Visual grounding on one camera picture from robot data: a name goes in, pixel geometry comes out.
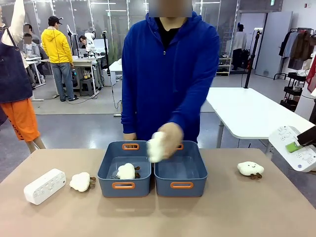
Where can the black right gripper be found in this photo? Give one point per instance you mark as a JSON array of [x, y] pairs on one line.
[[311, 137]]

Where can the white digital clock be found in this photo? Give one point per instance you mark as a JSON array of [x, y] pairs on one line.
[[282, 138]]

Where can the person's left forearm blue sleeve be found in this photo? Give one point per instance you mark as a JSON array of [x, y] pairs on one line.
[[190, 103]]

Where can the person's right forearm blue sleeve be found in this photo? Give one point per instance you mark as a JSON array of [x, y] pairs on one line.
[[129, 111]]

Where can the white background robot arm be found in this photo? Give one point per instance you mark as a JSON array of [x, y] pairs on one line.
[[90, 40]]

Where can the person's left hand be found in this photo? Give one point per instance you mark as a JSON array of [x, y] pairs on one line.
[[172, 137]]

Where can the person's right hand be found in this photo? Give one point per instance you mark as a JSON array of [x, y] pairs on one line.
[[129, 136]]

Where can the white smiling cloud plush toy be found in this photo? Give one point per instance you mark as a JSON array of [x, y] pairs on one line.
[[249, 168]]

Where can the white folding table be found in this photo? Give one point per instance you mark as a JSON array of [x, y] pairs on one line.
[[247, 111]]

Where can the black rolling cart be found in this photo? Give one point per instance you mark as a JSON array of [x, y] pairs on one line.
[[293, 89]]

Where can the red hanging cloth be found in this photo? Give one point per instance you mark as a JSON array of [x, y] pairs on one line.
[[312, 76]]

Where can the black light stand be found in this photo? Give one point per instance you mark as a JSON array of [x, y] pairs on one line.
[[251, 61]]

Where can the clothing rack with coats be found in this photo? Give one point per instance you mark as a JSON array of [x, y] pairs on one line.
[[300, 47]]

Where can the low white shelf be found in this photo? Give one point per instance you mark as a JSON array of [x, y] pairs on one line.
[[224, 65]]

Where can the person in white shirt cap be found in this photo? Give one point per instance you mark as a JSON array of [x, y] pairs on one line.
[[239, 42]]

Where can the person in blue hoodie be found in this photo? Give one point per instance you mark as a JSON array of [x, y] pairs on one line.
[[158, 74]]

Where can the grey plastic step stool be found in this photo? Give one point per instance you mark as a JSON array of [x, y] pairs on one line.
[[87, 87]]

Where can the white background desk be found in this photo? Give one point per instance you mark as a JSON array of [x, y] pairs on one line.
[[82, 63]]

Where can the seated person black hair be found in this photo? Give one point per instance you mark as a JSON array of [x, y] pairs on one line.
[[83, 41]]

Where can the white power strip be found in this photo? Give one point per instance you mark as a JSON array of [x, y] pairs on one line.
[[44, 186]]

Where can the person in yellow hoodie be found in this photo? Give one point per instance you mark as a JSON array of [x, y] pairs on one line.
[[55, 49]]

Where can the person in light blue shirt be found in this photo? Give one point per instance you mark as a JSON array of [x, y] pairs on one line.
[[30, 50]]

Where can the mannequin navy apron orange shorts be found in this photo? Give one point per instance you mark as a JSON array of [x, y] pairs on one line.
[[14, 74]]

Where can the black camera tripod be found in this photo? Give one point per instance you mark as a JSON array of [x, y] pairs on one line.
[[106, 54]]

